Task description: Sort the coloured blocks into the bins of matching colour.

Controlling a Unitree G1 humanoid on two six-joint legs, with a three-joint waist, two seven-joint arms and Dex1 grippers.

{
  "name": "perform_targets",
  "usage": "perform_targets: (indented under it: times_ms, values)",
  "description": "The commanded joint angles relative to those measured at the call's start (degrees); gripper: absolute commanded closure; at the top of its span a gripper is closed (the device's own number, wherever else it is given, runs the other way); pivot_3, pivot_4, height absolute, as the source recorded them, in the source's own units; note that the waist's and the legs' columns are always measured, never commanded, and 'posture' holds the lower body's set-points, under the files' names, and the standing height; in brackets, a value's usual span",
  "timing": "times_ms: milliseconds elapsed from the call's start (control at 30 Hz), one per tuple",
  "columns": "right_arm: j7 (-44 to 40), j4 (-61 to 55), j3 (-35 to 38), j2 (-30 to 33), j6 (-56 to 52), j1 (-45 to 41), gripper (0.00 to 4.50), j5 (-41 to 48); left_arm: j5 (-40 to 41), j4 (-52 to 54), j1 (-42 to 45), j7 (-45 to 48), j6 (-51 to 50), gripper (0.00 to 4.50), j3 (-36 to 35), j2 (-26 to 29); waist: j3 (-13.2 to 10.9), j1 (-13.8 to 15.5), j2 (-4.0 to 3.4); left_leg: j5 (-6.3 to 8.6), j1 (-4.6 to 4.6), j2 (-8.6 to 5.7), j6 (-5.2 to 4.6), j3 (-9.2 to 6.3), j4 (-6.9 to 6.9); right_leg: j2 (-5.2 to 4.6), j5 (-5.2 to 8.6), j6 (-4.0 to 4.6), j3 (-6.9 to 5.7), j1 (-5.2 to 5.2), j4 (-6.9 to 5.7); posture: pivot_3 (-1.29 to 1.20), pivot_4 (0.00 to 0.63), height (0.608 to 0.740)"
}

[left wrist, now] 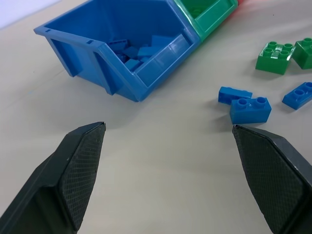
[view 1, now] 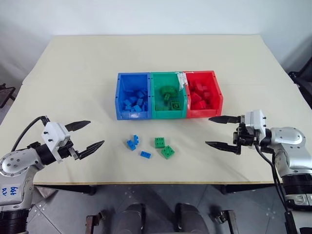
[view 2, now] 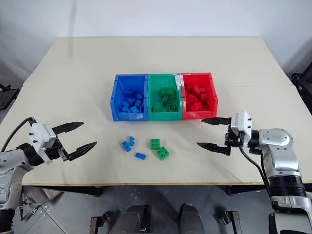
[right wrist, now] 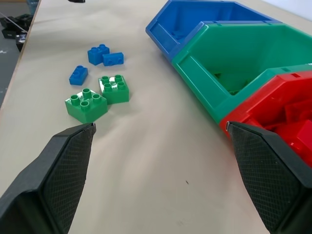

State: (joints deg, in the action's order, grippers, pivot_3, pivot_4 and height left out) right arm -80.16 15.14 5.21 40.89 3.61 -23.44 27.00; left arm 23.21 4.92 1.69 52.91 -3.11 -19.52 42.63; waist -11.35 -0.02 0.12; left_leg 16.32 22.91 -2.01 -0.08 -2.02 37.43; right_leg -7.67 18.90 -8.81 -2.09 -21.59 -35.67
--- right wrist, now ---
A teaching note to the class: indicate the blue square building brick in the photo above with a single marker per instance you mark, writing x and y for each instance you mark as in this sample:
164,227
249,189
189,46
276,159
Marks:
97,54

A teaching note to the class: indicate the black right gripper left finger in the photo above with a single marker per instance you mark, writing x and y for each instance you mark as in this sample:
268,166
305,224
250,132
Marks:
48,175

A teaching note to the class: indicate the green square building brick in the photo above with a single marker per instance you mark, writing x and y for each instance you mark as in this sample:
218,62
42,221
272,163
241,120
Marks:
114,89
86,105

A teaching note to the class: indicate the green plastic bin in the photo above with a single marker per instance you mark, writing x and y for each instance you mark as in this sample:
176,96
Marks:
234,61

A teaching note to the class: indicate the black boxes on floor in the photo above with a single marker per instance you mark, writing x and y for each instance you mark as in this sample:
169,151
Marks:
14,26

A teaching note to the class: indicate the blue plastic bin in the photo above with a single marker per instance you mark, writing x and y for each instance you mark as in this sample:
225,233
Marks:
195,22

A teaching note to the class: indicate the black object at table edge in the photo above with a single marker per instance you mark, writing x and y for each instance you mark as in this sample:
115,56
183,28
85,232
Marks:
76,1

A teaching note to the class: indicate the blue narrow building brick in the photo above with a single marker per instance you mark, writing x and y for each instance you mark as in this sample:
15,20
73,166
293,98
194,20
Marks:
112,59
78,75

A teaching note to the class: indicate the red building bricks pile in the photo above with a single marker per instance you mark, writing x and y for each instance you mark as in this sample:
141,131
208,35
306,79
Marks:
295,126

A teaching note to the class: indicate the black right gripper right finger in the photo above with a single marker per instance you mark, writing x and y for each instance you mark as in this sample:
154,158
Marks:
268,175

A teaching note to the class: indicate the green building bricks in bin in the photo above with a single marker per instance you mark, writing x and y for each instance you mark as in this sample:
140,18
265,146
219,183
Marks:
229,81

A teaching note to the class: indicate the red plastic bin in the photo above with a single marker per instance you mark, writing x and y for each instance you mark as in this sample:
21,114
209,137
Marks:
275,104

